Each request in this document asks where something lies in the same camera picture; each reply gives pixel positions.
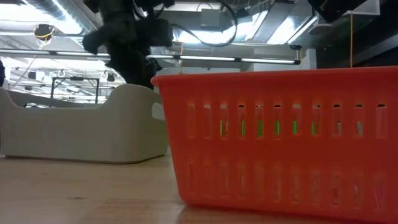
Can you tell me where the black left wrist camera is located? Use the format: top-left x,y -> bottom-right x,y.
146,17 -> 174,48

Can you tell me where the translucent ceiling box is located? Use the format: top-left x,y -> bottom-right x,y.
343,0 -> 381,16

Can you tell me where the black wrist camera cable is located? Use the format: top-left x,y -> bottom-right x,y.
170,0 -> 239,49

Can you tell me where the black frame rig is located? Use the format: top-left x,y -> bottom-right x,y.
50,77 -> 101,108

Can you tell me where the green slotted plastic basket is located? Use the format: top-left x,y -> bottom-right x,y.
219,119 -> 317,138

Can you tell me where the orange slotted plastic basket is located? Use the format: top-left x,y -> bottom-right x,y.
150,66 -> 398,222

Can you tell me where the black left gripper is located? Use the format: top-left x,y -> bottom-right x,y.
82,14 -> 162,90

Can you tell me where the grey ceiling box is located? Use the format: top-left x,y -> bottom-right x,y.
200,8 -> 222,29

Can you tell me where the yellow ceiling cable reel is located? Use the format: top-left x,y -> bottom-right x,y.
33,24 -> 57,42

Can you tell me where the long tube light bar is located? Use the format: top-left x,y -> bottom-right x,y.
0,49 -> 301,65

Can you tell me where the white plastic handle bin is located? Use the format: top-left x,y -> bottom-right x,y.
0,83 -> 169,165

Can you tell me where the dark shelf unit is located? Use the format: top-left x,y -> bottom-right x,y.
315,15 -> 398,68

